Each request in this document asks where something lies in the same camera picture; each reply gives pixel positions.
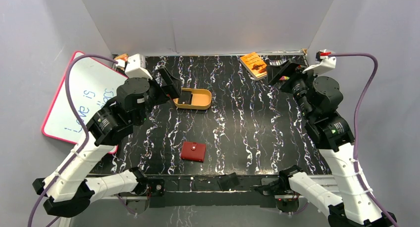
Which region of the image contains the black cards stack in tray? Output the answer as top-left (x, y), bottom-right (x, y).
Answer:
top-left (178, 91), bottom-right (193, 106)

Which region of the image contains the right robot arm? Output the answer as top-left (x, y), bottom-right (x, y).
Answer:
top-left (255, 57), bottom-right (397, 227)

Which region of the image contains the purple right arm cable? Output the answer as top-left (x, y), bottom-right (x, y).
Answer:
top-left (328, 53), bottom-right (399, 227)

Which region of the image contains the orange book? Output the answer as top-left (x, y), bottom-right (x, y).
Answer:
top-left (239, 52), bottom-right (267, 80)

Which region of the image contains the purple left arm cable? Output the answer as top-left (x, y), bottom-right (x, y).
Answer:
top-left (27, 54), bottom-right (119, 227)

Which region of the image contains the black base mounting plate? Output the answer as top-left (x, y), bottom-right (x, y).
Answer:
top-left (116, 173), bottom-right (311, 209)

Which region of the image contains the small orange card box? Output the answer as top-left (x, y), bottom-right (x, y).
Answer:
top-left (114, 54), bottom-right (129, 62)

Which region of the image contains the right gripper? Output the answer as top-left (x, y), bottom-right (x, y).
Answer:
top-left (265, 59), bottom-right (324, 120)

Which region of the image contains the red card holder wallet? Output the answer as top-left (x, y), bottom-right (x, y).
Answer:
top-left (180, 141), bottom-right (207, 163)

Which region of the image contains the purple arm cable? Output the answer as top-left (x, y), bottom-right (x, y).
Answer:
top-left (328, 53), bottom-right (399, 227)
top-left (27, 54), bottom-right (119, 227)

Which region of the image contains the tan oval tray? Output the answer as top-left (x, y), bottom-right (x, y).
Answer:
top-left (173, 88), bottom-right (212, 110)

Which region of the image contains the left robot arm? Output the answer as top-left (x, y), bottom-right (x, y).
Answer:
top-left (33, 67), bottom-right (181, 218)

